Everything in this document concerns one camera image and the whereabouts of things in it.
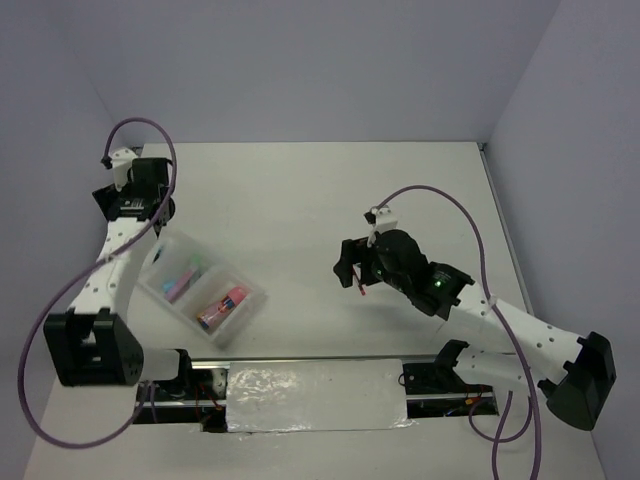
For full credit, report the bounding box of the clear plastic container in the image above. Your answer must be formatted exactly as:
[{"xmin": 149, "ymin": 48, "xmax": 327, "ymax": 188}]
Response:
[{"xmin": 138, "ymin": 229, "xmax": 267, "ymax": 350}]

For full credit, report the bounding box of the red pen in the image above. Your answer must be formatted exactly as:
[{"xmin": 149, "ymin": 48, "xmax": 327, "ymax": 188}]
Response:
[{"xmin": 352, "ymin": 267, "xmax": 366, "ymax": 296}]

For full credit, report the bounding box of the pink highlighter in container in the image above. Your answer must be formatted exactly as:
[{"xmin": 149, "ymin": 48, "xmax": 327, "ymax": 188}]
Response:
[{"xmin": 218, "ymin": 286, "xmax": 248, "ymax": 314}]

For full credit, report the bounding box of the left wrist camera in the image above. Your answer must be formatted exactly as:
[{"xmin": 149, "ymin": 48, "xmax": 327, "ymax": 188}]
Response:
[{"xmin": 101, "ymin": 147, "xmax": 138, "ymax": 191}]

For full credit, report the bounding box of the pink highlighter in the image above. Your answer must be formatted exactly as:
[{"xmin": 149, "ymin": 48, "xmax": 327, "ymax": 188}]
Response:
[
  {"xmin": 218, "ymin": 286, "xmax": 248, "ymax": 314},
  {"xmin": 164, "ymin": 269, "xmax": 200, "ymax": 303}
]

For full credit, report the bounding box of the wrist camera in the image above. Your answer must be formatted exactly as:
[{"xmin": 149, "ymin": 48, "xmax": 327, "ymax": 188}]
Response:
[
  {"xmin": 101, "ymin": 147, "xmax": 138, "ymax": 191},
  {"xmin": 364, "ymin": 205, "xmax": 398, "ymax": 248}
]

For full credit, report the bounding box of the blue highlighter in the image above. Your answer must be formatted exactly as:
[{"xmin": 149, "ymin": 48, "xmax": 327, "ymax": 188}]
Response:
[{"xmin": 162, "ymin": 280, "xmax": 177, "ymax": 295}]

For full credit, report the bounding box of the purple cable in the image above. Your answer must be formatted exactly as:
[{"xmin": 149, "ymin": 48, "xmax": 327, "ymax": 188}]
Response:
[
  {"xmin": 377, "ymin": 185, "xmax": 545, "ymax": 480},
  {"xmin": 17, "ymin": 117, "xmax": 180, "ymax": 447}
]

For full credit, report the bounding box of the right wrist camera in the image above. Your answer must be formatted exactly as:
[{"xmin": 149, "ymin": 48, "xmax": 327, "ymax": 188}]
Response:
[{"xmin": 364, "ymin": 205, "xmax": 398, "ymax": 248}]

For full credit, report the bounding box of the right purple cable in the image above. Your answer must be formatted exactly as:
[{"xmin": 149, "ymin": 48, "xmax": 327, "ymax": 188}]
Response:
[{"xmin": 377, "ymin": 185, "xmax": 545, "ymax": 480}]

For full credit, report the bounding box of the green highlighter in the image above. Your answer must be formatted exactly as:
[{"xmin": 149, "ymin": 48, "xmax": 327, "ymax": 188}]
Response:
[{"xmin": 189, "ymin": 255, "xmax": 202, "ymax": 273}]

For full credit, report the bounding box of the right table rail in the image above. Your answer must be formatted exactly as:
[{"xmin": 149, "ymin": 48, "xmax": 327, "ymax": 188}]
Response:
[{"xmin": 476, "ymin": 142, "xmax": 533, "ymax": 313}]

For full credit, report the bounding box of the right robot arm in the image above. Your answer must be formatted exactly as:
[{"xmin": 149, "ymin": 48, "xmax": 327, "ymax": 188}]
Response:
[{"xmin": 333, "ymin": 229, "xmax": 617, "ymax": 431}]

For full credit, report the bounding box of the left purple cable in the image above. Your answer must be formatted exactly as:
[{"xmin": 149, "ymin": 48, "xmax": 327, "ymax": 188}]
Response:
[{"xmin": 17, "ymin": 117, "xmax": 180, "ymax": 447}]

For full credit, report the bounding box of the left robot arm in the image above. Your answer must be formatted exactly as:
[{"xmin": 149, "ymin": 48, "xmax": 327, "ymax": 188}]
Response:
[{"xmin": 44, "ymin": 156, "xmax": 196, "ymax": 399}]

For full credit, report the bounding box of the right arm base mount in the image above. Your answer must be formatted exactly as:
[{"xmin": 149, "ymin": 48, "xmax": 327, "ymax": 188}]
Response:
[{"xmin": 398, "ymin": 362, "xmax": 498, "ymax": 420}]

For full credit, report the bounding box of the blue pen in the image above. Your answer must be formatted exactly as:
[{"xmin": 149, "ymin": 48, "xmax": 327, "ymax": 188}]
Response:
[{"xmin": 152, "ymin": 245, "xmax": 165, "ymax": 264}]

